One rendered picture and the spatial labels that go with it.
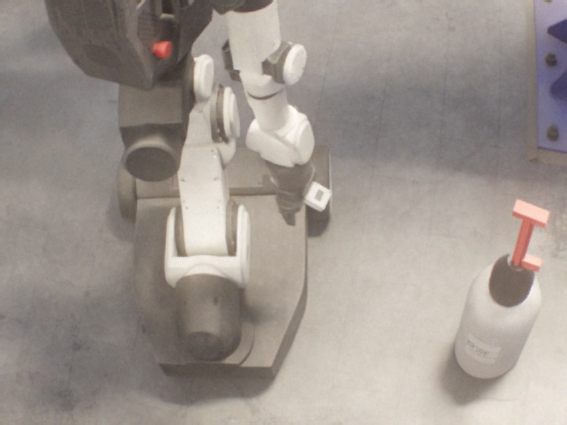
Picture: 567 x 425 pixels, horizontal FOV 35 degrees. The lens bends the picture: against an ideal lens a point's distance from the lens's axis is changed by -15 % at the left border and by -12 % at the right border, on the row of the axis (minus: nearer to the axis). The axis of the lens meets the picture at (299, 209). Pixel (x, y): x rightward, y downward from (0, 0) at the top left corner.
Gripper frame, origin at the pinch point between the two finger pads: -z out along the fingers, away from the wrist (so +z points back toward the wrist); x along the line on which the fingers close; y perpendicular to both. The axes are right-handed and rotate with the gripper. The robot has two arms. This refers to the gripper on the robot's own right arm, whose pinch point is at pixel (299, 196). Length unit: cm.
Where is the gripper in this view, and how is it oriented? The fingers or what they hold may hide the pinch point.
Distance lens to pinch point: 220.3
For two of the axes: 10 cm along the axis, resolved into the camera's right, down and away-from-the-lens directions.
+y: -9.1, -3.0, 3.0
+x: 4.0, -8.4, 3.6
